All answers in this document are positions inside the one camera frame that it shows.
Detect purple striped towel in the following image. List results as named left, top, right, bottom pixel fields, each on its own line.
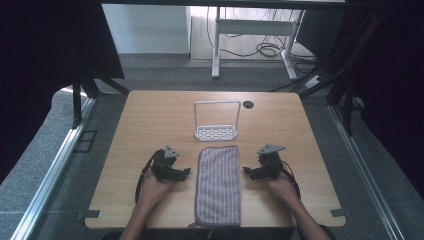
left=188, top=145, right=242, bottom=229

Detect person's right hand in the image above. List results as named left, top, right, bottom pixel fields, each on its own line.
left=265, top=172, right=300, bottom=205

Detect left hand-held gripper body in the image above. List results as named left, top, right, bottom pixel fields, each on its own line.
left=150, top=144, right=181, bottom=183

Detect black floor cables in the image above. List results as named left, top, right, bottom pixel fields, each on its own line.
left=205, top=6, right=318, bottom=68

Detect dark curtain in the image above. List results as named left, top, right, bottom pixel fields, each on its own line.
left=333, top=0, right=424, bottom=200
left=0, top=0, right=126, bottom=185

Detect aluminium floor rail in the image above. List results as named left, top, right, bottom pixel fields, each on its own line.
left=9, top=96, right=97, bottom=240
left=327, top=103, right=406, bottom=240

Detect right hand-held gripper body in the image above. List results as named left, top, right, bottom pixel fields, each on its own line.
left=255, top=143, right=287, bottom=181

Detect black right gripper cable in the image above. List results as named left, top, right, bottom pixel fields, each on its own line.
left=280, top=160, right=302, bottom=201

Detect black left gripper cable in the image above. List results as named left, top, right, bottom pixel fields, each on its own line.
left=134, top=149, right=165, bottom=205

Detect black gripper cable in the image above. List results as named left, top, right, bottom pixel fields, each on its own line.
left=280, top=160, right=302, bottom=201
left=134, top=149, right=165, bottom=205

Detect white desk frame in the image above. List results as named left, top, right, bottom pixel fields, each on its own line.
left=211, top=6, right=306, bottom=81

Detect white wire basket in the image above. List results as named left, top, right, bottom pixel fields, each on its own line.
left=193, top=100, right=242, bottom=142

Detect black metal stand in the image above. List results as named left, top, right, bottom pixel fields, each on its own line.
left=289, top=13, right=388, bottom=137
left=70, top=64, right=132, bottom=130

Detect black box under desk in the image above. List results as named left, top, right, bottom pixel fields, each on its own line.
left=295, top=9, right=346, bottom=58

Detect person's left hand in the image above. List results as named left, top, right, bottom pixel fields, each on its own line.
left=137, top=169, right=175, bottom=208

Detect white power strip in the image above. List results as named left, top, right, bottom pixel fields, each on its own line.
left=304, top=74, right=325, bottom=90

